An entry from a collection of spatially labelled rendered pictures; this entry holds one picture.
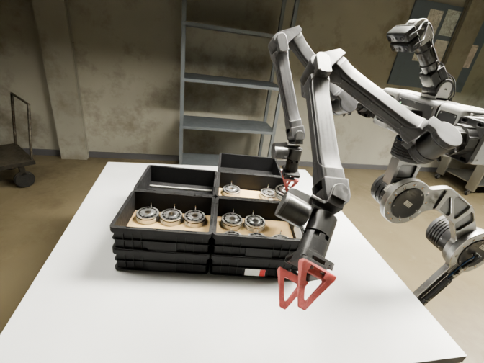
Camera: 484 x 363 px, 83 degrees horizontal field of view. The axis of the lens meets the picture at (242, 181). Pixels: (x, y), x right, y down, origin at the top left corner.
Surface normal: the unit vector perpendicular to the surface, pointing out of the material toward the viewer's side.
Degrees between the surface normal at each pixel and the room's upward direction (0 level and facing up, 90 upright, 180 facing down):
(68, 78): 90
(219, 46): 90
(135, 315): 0
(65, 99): 90
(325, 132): 38
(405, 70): 90
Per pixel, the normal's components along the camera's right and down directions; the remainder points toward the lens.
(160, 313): 0.12, -0.88
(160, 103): 0.18, 0.47
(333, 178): 0.20, -0.40
